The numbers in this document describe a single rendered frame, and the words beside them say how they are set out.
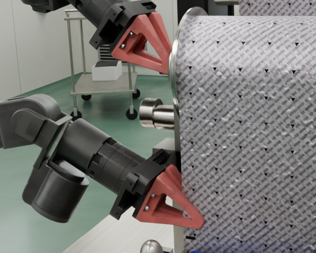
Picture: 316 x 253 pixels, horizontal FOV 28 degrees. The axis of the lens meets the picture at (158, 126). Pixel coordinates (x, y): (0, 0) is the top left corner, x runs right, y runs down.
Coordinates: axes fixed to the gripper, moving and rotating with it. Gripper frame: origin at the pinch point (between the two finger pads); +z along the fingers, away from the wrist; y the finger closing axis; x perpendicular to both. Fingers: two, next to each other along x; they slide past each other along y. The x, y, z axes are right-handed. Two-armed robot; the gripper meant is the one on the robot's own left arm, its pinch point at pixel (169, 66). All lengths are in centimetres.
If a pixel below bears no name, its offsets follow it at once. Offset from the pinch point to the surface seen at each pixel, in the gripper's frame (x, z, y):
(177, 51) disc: 5.6, 1.9, 8.3
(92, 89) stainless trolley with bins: -229, -142, -378
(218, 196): -4.7, 16.2, 7.7
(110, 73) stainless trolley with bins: -226, -149, -414
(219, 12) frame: -0.6, -7.4, -34.1
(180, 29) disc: 7.3, 0.3, 7.1
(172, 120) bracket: -5.5, 4.7, 0.1
